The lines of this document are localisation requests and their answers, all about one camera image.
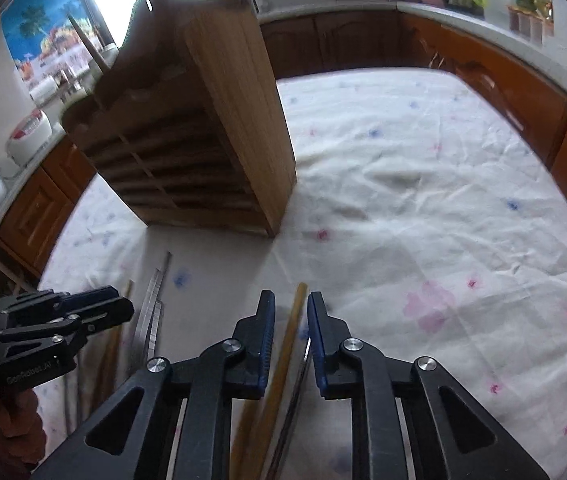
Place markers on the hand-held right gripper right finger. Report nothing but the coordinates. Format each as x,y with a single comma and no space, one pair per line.
316,340

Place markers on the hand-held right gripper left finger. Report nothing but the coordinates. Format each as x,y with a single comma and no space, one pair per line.
267,340

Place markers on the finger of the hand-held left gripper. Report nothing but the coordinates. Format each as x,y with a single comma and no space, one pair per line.
113,310
93,296

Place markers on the metal spoon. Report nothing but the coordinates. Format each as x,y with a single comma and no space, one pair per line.
291,420

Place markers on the wooden utensil holder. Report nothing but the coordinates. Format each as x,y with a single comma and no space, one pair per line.
243,110

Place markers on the red and white rice cooker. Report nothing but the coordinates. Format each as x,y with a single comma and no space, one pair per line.
28,135

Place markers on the brown wooden base cabinets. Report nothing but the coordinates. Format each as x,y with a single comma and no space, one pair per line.
513,90

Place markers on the grey kitchen countertop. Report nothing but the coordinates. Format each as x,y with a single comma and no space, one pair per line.
538,50

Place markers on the spice jar set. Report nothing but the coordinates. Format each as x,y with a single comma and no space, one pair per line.
531,22

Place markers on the beach wall poster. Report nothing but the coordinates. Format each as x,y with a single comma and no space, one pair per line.
38,25

